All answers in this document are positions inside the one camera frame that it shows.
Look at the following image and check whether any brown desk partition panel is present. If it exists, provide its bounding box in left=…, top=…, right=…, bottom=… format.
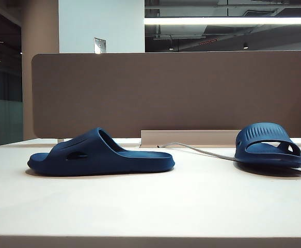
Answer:
left=31, top=51, right=301, bottom=140

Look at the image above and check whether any grey cable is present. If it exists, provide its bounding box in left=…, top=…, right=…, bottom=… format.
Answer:
left=157, top=142, right=301, bottom=179

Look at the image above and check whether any blue slipper with smooth strap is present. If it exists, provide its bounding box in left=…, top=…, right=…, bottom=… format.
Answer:
left=27, top=127, right=176, bottom=177

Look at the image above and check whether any dark glass door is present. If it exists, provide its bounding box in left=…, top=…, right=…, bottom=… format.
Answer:
left=0, top=0, right=24, bottom=148

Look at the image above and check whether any blue slipper with ribbed strap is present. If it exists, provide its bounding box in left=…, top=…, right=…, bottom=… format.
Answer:
left=234, top=122, right=301, bottom=169

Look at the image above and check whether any metal wall plate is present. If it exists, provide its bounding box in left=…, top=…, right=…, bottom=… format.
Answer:
left=93, top=37, right=107, bottom=54

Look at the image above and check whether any white ceiling light strip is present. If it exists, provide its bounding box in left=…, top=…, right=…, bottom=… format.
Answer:
left=144, top=17, right=301, bottom=25

